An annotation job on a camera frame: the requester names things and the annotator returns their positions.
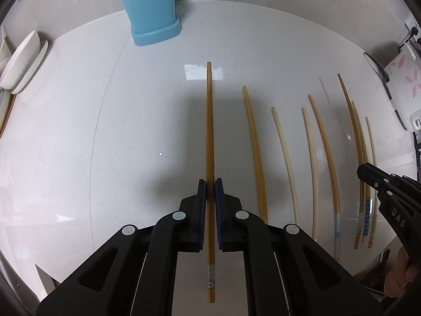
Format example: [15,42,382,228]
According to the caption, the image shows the black power cable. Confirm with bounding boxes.
[363,51,391,82]

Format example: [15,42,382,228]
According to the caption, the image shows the olive brown chopstick blue end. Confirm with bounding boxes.
[351,101,370,241]

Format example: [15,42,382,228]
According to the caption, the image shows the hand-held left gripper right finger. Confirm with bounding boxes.
[214,178,386,316]

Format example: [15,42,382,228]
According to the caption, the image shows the cream chopstick red print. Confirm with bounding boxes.
[365,116,377,248]

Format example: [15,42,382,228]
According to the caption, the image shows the brown chopstick blue white end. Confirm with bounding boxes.
[307,94,341,261]

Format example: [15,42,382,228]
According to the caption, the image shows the blue plastic utensil holder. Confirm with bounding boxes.
[110,0,182,47]

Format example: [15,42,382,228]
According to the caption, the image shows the plain brown chopstick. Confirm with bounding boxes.
[242,85,268,225]

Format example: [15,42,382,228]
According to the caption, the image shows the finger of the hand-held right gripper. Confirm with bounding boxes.
[392,173,421,193]
[356,162,395,199]

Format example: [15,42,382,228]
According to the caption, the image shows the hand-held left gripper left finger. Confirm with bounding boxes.
[36,178,208,316]

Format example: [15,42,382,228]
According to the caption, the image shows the white ribbed dish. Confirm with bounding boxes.
[0,29,49,95]

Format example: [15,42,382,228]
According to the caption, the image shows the dark brown chopstick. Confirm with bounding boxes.
[337,73,365,250]

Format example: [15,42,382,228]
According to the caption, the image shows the white rice cooker pink flowers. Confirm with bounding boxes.
[383,44,421,131]

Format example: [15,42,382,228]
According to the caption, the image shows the white wall socket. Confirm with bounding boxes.
[405,18,421,44]

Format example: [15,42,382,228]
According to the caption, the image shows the person's right hand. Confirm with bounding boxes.
[382,246,421,299]

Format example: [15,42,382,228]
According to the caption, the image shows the brown chopstick white floral band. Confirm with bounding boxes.
[205,61,217,304]

